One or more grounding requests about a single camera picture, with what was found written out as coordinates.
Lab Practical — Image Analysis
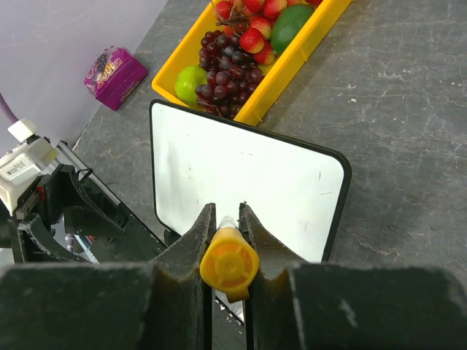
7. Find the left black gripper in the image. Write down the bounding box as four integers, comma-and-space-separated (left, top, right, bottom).
8, 165, 124, 263

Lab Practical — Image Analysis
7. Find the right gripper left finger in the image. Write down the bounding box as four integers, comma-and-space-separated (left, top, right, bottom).
1, 203, 216, 349

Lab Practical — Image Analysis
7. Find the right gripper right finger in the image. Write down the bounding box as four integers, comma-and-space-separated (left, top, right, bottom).
239, 204, 466, 349

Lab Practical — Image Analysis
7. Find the yellow marker cap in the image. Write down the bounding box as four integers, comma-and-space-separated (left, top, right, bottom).
199, 227, 260, 303

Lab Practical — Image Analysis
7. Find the white whiteboard marker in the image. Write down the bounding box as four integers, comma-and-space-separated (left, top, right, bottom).
217, 216, 238, 230

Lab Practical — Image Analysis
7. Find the small whiteboard black frame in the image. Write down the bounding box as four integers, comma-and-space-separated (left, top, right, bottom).
149, 99, 352, 263

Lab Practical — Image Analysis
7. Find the purple snack bag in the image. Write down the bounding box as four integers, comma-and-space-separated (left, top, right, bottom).
83, 46, 148, 112

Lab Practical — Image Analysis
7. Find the green pear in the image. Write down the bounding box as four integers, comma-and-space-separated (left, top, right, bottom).
174, 66, 207, 105

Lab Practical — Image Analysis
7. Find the yellow plastic tray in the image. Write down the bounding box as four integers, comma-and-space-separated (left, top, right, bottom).
151, 0, 352, 126

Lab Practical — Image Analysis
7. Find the dark red grapes bunch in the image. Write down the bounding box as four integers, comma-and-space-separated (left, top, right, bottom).
195, 30, 264, 120

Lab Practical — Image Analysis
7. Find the green mango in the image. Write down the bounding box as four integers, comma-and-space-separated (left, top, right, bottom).
270, 4, 315, 55

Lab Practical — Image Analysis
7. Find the red strawberries bunch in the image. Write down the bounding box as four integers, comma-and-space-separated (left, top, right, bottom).
213, 1, 321, 66

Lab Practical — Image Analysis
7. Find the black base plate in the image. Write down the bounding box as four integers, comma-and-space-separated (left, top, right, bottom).
83, 171, 172, 263

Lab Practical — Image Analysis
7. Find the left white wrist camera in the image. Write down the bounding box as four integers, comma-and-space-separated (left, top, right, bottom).
1, 119, 58, 216

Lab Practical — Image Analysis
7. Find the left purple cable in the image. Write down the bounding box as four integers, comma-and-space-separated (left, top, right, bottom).
0, 90, 19, 126

